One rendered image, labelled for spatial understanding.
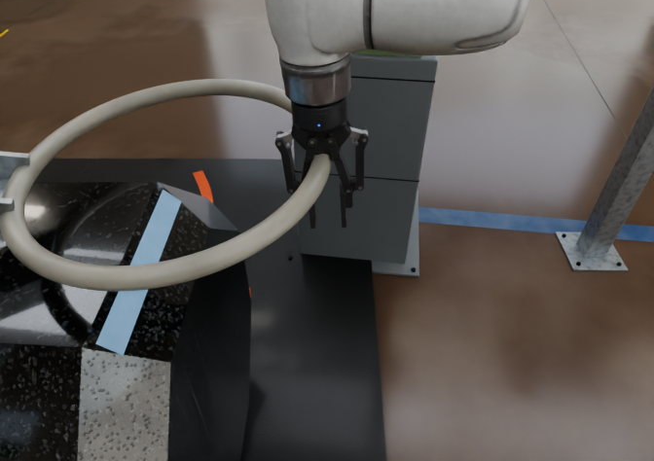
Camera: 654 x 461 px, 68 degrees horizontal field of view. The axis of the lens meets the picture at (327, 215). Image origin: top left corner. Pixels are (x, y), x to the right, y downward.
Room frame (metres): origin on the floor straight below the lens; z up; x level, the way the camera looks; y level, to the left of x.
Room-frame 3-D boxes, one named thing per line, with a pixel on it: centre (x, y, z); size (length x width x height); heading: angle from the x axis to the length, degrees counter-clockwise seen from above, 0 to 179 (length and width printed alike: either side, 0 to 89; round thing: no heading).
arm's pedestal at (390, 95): (1.43, -0.12, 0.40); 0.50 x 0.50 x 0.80; 83
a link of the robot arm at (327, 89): (0.59, 0.01, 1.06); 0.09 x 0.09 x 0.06
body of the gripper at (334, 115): (0.59, 0.01, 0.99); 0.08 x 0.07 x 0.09; 89
